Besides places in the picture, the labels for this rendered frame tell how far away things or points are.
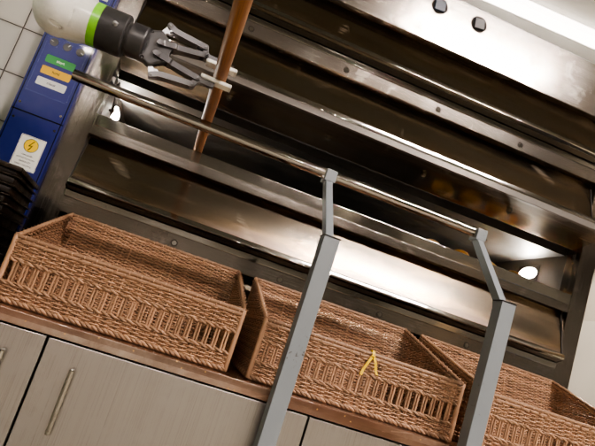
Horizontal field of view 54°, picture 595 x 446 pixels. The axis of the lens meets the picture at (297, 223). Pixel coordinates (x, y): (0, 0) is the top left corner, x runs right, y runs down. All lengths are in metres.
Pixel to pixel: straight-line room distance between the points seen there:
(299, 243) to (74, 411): 0.92
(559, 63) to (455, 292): 1.01
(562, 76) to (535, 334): 1.01
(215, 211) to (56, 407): 0.84
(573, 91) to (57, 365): 2.08
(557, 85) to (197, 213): 1.48
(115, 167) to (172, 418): 0.88
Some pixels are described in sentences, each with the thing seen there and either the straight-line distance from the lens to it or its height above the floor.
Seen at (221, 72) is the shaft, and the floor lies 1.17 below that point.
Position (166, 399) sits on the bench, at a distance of 1.36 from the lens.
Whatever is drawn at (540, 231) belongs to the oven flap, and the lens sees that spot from 2.36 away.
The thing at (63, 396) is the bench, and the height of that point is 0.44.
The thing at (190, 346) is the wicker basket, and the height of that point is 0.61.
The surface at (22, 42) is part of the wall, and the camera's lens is 2.09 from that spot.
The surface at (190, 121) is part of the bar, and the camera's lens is 1.58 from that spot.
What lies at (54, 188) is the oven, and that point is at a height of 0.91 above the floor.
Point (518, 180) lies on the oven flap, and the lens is 2.33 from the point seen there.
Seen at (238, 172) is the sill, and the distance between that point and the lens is 1.95.
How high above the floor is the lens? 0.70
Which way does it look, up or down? 11 degrees up
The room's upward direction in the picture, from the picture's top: 18 degrees clockwise
